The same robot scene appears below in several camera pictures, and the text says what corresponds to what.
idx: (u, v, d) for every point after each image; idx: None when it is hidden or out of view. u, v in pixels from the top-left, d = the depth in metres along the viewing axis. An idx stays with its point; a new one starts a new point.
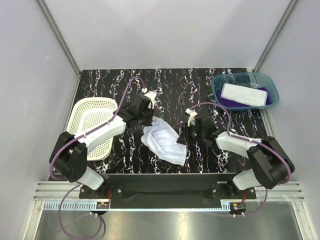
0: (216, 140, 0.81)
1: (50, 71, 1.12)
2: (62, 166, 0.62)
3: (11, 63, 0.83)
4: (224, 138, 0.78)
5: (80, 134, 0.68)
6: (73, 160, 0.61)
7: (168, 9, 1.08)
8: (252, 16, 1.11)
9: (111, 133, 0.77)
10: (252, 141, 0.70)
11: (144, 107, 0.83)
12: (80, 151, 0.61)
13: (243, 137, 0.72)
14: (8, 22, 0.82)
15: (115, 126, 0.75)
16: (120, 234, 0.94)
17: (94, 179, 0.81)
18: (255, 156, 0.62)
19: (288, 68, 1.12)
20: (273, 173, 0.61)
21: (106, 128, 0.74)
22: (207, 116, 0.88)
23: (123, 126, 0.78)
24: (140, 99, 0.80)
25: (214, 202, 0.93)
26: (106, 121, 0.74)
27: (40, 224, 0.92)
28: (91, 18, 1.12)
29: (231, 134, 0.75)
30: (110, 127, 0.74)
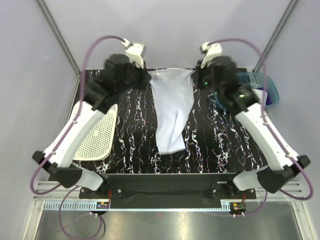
0: (240, 111, 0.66)
1: (50, 71, 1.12)
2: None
3: (11, 63, 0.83)
4: (253, 121, 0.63)
5: (48, 153, 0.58)
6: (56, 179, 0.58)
7: (168, 9, 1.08)
8: (252, 16, 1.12)
9: (88, 127, 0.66)
10: (289, 157, 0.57)
11: (123, 71, 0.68)
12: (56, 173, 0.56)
13: (282, 145, 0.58)
14: (8, 21, 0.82)
15: (85, 122, 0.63)
16: (120, 234, 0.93)
17: (94, 181, 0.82)
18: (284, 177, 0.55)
19: (288, 68, 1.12)
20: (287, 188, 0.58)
21: (76, 129, 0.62)
22: (233, 64, 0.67)
23: (98, 112, 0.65)
24: (110, 66, 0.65)
25: (214, 202, 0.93)
26: (72, 122, 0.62)
27: (40, 224, 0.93)
28: (91, 18, 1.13)
29: (267, 123, 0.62)
30: (79, 125, 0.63)
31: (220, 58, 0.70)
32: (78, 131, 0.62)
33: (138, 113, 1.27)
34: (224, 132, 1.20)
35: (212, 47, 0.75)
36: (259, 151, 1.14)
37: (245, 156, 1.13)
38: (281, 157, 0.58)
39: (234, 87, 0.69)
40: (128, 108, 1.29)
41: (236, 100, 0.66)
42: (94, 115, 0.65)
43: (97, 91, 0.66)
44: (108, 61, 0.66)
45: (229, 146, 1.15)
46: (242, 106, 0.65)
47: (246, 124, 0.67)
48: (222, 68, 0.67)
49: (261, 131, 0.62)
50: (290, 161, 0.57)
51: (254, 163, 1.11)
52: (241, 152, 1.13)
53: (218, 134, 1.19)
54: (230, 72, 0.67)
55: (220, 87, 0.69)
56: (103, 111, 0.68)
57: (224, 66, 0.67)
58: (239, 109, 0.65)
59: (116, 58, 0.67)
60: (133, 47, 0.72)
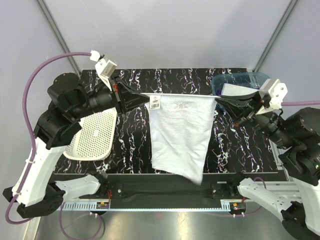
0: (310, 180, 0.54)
1: (50, 72, 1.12)
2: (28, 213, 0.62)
3: (11, 63, 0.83)
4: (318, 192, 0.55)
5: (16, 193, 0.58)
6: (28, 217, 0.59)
7: (168, 9, 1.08)
8: (252, 16, 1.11)
9: (52, 162, 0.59)
10: None
11: (75, 98, 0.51)
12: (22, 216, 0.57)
13: None
14: (8, 22, 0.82)
15: (42, 161, 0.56)
16: (120, 234, 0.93)
17: (87, 189, 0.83)
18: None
19: (288, 69, 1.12)
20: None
21: (34, 169, 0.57)
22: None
23: (50, 148, 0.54)
24: (54, 95, 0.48)
25: (214, 202, 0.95)
26: (29, 162, 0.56)
27: (40, 224, 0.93)
28: (91, 18, 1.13)
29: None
30: (38, 165, 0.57)
31: (308, 112, 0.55)
32: (38, 170, 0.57)
33: (138, 113, 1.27)
34: (224, 132, 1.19)
35: (277, 96, 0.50)
36: (260, 151, 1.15)
37: (245, 156, 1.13)
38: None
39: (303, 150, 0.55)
40: None
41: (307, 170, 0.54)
42: (50, 154, 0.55)
43: (51, 120, 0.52)
44: (55, 83, 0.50)
45: (229, 146, 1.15)
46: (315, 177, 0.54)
47: (303, 188, 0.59)
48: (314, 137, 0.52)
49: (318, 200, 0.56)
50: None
51: (254, 163, 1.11)
52: (241, 152, 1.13)
53: (218, 134, 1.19)
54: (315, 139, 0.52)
55: (289, 141, 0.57)
56: (62, 143, 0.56)
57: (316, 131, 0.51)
58: (312, 182, 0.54)
59: (62, 83, 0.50)
60: (98, 64, 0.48)
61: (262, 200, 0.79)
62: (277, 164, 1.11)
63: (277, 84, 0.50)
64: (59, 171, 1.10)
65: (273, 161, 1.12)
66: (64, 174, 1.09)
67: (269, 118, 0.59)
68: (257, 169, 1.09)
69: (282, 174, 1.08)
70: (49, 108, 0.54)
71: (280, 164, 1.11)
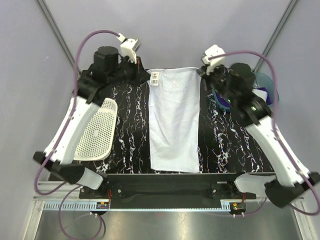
0: (250, 124, 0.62)
1: (50, 71, 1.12)
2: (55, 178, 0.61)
3: (11, 63, 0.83)
4: (267, 136, 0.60)
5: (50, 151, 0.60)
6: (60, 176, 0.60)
7: (168, 9, 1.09)
8: (252, 15, 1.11)
9: (84, 124, 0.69)
10: (301, 173, 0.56)
11: (113, 63, 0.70)
12: (58, 171, 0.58)
13: (293, 160, 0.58)
14: (9, 22, 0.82)
15: (81, 116, 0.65)
16: (120, 234, 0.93)
17: (94, 179, 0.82)
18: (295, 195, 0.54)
19: (287, 69, 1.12)
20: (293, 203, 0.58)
21: (73, 124, 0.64)
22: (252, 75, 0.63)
23: (95, 105, 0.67)
24: (101, 57, 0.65)
25: (214, 202, 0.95)
26: (69, 118, 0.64)
27: (40, 223, 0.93)
28: (92, 18, 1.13)
29: (279, 137, 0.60)
30: (76, 121, 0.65)
31: (237, 66, 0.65)
32: (75, 126, 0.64)
33: (138, 113, 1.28)
34: (224, 132, 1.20)
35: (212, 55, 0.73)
36: (260, 151, 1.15)
37: (245, 156, 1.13)
38: (293, 174, 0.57)
39: (247, 99, 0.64)
40: (128, 108, 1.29)
41: (248, 113, 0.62)
42: (89, 108, 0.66)
43: (88, 83, 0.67)
44: (100, 50, 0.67)
45: (229, 146, 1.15)
46: (254, 117, 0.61)
47: (259, 139, 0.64)
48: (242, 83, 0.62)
49: (272, 147, 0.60)
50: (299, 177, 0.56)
51: (255, 163, 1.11)
52: (241, 152, 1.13)
53: (218, 134, 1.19)
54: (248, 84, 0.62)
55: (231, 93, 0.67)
56: (97, 103, 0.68)
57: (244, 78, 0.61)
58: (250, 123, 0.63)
59: (105, 50, 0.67)
60: (125, 42, 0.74)
61: (259, 189, 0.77)
62: None
63: (213, 47, 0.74)
64: None
65: None
66: None
67: (218, 78, 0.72)
68: (257, 169, 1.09)
69: None
70: (85, 74, 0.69)
71: None
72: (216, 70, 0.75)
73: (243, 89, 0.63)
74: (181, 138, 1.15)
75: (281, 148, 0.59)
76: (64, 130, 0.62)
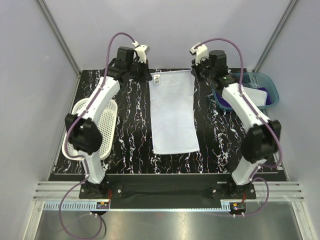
0: (223, 89, 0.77)
1: (50, 71, 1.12)
2: (82, 143, 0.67)
3: (12, 63, 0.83)
4: (233, 94, 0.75)
5: (83, 111, 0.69)
6: (89, 135, 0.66)
7: (168, 9, 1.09)
8: (251, 15, 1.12)
9: (109, 97, 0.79)
10: (259, 117, 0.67)
11: (131, 58, 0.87)
12: (90, 127, 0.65)
13: (253, 108, 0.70)
14: (9, 21, 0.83)
15: (109, 88, 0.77)
16: (120, 234, 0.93)
17: (96, 174, 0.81)
18: (254, 134, 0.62)
19: (287, 69, 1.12)
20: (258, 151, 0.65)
21: (102, 94, 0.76)
22: (223, 55, 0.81)
23: (118, 84, 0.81)
24: (123, 51, 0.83)
25: (214, 202, 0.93)
26: (99, 88, 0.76)
27: (40, 224, 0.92)
28: (92, 18, 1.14)
29: (243, 94, 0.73)
30: (105, 91, 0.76)
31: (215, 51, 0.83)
32: (104, 96, 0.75)
33: (138, 113, 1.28)
34: (224, 132, 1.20)
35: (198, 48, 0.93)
36: None
37: None
38: (255, 119, 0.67)
39: (222, 74, 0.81)
40: (128, 108, 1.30)
41: (221, 83, 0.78)
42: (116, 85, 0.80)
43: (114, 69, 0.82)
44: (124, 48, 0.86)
45: (229, 146, 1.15)
46: (227, 83, 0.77)
47: (231, 100, 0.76)
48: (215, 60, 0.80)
49: (238, 101, 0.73)
50: (259, 121, 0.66)
51: None
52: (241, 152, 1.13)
53: (218, 134, 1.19)
54: (221, 60, 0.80)
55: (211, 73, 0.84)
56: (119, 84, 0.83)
57: (216, 55, 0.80)
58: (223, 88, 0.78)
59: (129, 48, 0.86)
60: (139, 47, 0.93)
61: (243, 169, 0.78)
62: None
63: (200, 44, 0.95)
64: (59, 171, 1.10)
65: (273, 161, 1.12)
66: (64, 174, 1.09)
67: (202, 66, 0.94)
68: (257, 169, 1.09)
69: (282, 174, 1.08)
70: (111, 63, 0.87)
71: None
72: (202, 62, 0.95)
73: (218, 65, 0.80)
74: (180, 126, 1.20)
75: (245, 102, 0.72)
76: (96, 96, 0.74)
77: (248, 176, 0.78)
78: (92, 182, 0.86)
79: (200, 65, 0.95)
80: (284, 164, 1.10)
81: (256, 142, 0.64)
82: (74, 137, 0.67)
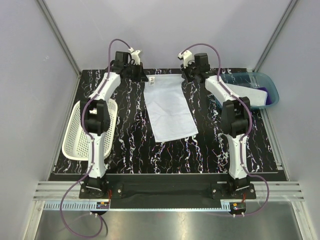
0: (205, 80, 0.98)
1: (50, 71, 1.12)
2: (94, 124, 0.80)
3: (11, 62, 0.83)
4: (212, 83, 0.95)
5: (95, 95, 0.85)
6: (101, 114, 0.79)
7: (168, 9, 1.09)
8: (251, 15, 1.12)
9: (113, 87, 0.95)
10: (232, 96, 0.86)
11: (126, 59, 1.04)
12: (102, 106, 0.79)
13: (228, 90, 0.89)
14: (9, 21, 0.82)
15: (113, 80, 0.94)
16: (120, 234, 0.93)
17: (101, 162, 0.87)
18: (227, 107, 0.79)
19: (287, 68, 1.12)
20: (234, 123, 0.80)
21: (109, 83, 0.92)
22: (205, 55, 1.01)
23: (119, 77, 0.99)
24: (121, 52, 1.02)
25: (214, 202, 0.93)
26: (105, 79, 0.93)
27: (40, 224, 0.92)
28: (92, 18, 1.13)
29: (220, 81, 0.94)
30: (110, 82, 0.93)
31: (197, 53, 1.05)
32: (109, 84, 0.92)
33: (138, 113, 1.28)
34: None
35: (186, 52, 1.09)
36: (260, 151, 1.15)
37: None
38: (228, 97, 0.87)
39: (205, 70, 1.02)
40: (128, 108, 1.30)
41: (204, 76, 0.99)
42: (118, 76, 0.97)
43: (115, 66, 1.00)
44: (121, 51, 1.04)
45: None
46: (207, 75, 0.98)
47: (211, 87, 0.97)
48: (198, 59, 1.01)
49: (216, 87, 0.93)
50: (232, 98, 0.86)
51: (255, 163, 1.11)
52: None
53: (218, 134, 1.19)
54: (203, 59, 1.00)
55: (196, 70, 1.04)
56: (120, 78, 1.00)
57: (199, 55, 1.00)
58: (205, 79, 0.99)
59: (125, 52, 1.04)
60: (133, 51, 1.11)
61: (232, 157, 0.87)
62: (277, 164, 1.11)
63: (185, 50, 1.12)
64: (59, 171, 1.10)
65: (273, 161, 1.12)
66: (64, 174, 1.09)
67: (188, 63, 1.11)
68: (257, 169, 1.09)
69: (282, 174, 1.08)
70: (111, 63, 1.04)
71: (280, 164, 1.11)
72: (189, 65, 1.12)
73: (202, 63, 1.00)
74: (177, 118, 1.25)
75: (221, 87, 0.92)
76: (103, 85, 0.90)
77: (239, 162, 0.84)
78: (93, 180, 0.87)
79: (188, 68, 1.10)
80: (283, 163, 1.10)
81: (230, 114, 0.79)
82: (87, 119, 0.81)
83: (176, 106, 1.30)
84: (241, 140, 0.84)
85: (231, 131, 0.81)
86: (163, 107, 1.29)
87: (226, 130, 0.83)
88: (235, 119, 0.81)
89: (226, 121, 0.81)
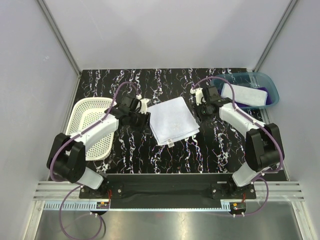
0: (219, 109, 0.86)
1: (50, 71, 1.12)
2: (61, 169, 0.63)
3: (12, 62, 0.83)
4: (228, 110, 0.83)
5: (77, 134, 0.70)
6: (73, 160, 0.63)
7: (168, 10, 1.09)
8: (251, 15, 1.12)
9: (102, 133, 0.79)
10: (255, 123, 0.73)
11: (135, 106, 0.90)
12: (78, 150, 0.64)
13: (249, 118, 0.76)
14: (9, 21, 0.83)
15: (108, 124, 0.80)
16: (120, 234, 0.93)
17: (93, 178, 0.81)
18: (252, 138, 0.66)
19: (287, 69, 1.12)
20: (263, 157, 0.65)
21: (100, 126, 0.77)
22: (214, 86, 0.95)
23: (116, 124, 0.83)
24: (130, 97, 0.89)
25: (214, 202, 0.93)
26: (99, 120, 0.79)
27: (40, 224, 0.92)
28: (92, 18, 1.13)
29: (237, 109, 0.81)
30: (104, 125, 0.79)
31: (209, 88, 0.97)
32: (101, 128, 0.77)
33: None
34: (224, 132, 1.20)
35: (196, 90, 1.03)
36: None
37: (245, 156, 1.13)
38: (251, 126, 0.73)
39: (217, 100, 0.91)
40: None
41: (217, 105, 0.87)
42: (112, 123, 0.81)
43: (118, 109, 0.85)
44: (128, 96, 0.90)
45: (229, 146, 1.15)
46: (221, 104, 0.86)
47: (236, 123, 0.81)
48: (206, 91, 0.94)
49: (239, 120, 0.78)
50: (256, 126, 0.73)
51: None
52: (241, 152, 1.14)
53: (218, 134, 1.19)
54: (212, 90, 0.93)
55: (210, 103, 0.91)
56: (116, 126, 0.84)
57: (207, 87, 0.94)
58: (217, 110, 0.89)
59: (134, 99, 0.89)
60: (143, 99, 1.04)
61: (244, 171, 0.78)
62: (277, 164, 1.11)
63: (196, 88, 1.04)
64: None
65: None
66: None
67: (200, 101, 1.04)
68: None
69: (282, 174, 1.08)
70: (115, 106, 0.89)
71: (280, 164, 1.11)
72: (203, 102, 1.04)
73: (210, 93, 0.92)
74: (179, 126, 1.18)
75: (241, 116, 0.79)
76: (92, 127, 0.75)
77: (249, 179, 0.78)
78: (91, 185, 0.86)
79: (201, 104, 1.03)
80: (283, 163, 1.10)
81: (257, 145, 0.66)
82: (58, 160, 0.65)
83: (174, 107, 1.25)
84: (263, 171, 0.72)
85: (261, 166, 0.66)
86: (162, 110, 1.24)
87: (254, 166, 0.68)
88: (263, 152, 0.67)
89: (253, 154, 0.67)
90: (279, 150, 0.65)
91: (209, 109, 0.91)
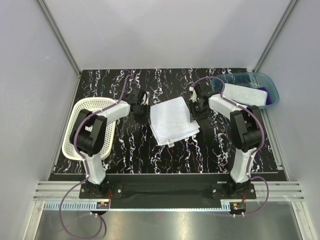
0: (208, 100, 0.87)
1: (50, 71, 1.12)
2: (84, 141, 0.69)
3: (12, 62, 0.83)
4: (215, 99, 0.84)
5: (98, 110, 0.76)
6: (97, 131, 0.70)
7: (168, 10, 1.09)
8: (251, 15, 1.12)
9: (116, 115, 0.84)
10: (238, 106, 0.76)
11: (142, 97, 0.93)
12: (101, 122, 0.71)
13: (233, 102, 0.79)
14: (9, 22, 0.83)
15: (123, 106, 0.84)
16: (120, 234, 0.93)
17: (97, 172, 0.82)
18: (235, 118, 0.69)
19: (287, 69, 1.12)
20: (247, 137, 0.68)
21: (115, 107, 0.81)
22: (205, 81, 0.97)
23: (127, 109, 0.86)
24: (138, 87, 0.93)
25: (214, 202, 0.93)
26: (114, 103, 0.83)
27: (40, 224, 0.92)
28: (92, 18, 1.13)
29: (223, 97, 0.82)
30: (119, 107, 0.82)
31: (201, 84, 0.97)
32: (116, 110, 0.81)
33: None
34: (224, 132, 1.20)
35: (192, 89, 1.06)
36: (259, 151, 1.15)
37: None
38: (235, 109, 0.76)
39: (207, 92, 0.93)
40: None
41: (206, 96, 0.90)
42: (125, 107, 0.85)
43: (129, 97, 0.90)
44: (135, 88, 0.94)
45: (229, 146, 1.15)
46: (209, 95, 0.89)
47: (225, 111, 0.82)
48: (197, 87, 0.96)
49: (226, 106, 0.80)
50: (239, 108, 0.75)
51: (255, 163, 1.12)
52: None
53: (218, 134, 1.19)
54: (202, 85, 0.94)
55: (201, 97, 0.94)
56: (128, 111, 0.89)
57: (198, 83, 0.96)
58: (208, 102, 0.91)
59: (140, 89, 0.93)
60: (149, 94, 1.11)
61: (238, 163, 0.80)
62: (277, 164, 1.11)
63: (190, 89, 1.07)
64: (59, 171, 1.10)
65: (273, 161, 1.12)
66: (64, 173, 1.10)
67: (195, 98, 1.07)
68: (257, 169, 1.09)
69: (282, 174, 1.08)
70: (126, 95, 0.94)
71: (280, 164, 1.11)
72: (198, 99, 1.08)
73: (201, 88, 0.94)
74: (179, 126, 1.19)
75: (227, 102, 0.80)
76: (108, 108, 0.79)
77: (244, 170, 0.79)
78: (92, 183, 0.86)
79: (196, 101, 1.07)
80: (284, 164, 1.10)
81: (240, 125, 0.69)
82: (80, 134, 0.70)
83: (174, 106, 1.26)
84: (252, 153, 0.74)
85: (244, 146, 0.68)
86: (162, 109, 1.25)
87: (238, 146, 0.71)
88: (247, 131, 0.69)
89: (237, 134, 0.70)
90: (261, 129, 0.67)
91: (201, 102, 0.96)
